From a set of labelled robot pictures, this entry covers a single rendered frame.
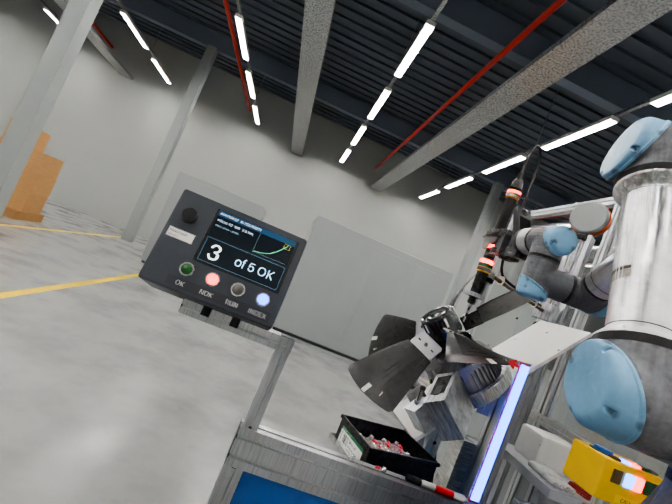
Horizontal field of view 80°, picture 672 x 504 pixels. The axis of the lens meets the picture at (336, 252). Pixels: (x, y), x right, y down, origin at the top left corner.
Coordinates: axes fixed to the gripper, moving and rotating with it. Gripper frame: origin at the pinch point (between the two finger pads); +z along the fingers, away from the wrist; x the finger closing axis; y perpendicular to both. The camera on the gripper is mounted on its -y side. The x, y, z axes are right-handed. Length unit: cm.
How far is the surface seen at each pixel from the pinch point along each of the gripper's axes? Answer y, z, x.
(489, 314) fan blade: 23.5, 3.1, 10.6
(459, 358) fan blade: 38.6, -25.5, -8.9
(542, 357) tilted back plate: 30.0, -0.4, 31.6
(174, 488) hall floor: 153, 73, -64
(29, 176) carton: 79, 634, -515
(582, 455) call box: 48, -38, 21
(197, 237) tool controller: 34, -45, -77
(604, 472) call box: 48, -44, 22
